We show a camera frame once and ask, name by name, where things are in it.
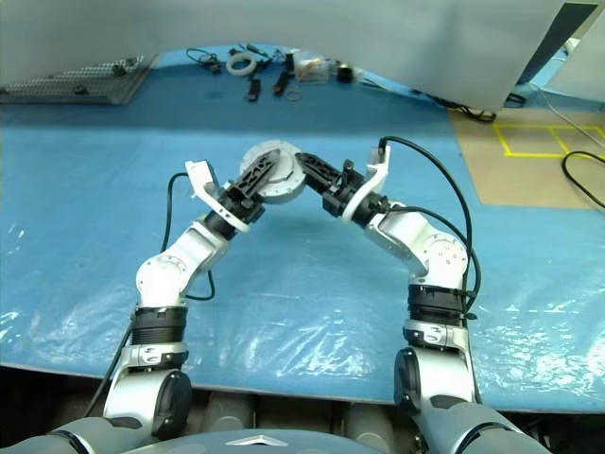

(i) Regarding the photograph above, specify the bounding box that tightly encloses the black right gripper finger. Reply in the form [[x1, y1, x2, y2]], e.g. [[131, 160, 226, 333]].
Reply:
[[295, 151, 342, 190]]

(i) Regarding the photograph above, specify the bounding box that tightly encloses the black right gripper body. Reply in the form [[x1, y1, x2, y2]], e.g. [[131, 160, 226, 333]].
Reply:
[[320, 160, 368, 218]]

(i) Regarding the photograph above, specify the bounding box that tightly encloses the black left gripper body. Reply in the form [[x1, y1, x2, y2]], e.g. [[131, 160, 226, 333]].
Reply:
[[217, 182, 266, 223]]

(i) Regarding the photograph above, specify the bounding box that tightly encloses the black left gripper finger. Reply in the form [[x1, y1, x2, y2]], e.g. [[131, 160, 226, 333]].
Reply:
[[231, 148, 284, 200]]

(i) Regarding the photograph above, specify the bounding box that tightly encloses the round silver hinged motor lid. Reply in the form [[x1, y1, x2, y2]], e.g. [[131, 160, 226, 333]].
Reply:
[[238, 139, 304, 190]]

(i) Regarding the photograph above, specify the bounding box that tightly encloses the clear plastic box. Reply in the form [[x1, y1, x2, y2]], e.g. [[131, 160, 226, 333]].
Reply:
[[293, 55, 331, 84]]

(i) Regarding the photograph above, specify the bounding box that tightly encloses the blue plastic table cover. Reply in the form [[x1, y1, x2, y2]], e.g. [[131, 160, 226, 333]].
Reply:
[[0, 46, 605, 412]]

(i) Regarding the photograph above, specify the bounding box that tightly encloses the white partition board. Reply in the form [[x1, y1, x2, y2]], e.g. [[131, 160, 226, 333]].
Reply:
[[0, 0, 599, 111]]

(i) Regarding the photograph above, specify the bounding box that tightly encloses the brown cardboard sheet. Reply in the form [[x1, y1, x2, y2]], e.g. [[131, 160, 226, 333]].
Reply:
[[446, 106, 605, 207]]

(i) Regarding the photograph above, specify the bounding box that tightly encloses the perforated metal breadboard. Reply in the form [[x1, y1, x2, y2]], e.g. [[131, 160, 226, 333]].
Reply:
[[0, 54, 160, 106]]

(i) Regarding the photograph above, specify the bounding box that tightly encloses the grey rounded shape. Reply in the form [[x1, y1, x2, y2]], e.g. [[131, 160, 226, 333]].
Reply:
[[207, 392, 259, 429], [342, 404, 396, 441]]

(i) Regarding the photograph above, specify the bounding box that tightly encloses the grey robot torso with emblem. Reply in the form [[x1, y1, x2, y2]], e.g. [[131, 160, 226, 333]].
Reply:
[[0, 401, 554, 454]]

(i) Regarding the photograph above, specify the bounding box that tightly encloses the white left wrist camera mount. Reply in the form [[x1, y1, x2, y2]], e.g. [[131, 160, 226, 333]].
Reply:
[[183, 159, 251, 234]]

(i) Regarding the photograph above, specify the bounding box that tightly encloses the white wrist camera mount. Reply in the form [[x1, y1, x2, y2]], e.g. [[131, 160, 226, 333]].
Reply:
[[340, 143, 392, 223], [183, 159, 251, 234]]

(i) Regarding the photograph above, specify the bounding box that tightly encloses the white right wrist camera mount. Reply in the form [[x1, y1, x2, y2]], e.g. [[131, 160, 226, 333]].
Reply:
[[340, 143, 392, 223]]

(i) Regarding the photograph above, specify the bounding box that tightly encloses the white ring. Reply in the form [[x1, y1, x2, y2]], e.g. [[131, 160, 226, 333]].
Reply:
[[225, 52, 259, 77]]

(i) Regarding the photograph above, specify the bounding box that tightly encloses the thin black looped cable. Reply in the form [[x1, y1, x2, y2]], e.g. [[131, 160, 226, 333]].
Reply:
[[185, 46, 222, 77]]

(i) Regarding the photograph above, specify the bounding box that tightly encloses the thin black power cable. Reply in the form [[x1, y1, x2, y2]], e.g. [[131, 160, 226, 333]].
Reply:
[[410, 89, 497, 123]]

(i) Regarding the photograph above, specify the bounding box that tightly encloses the thick black cable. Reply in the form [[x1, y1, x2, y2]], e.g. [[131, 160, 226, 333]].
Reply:
[[561, 149, 605, 209]]

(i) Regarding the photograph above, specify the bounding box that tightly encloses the white cable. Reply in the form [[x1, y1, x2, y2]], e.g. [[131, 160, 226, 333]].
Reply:
[[533, 84, 605, 148]]

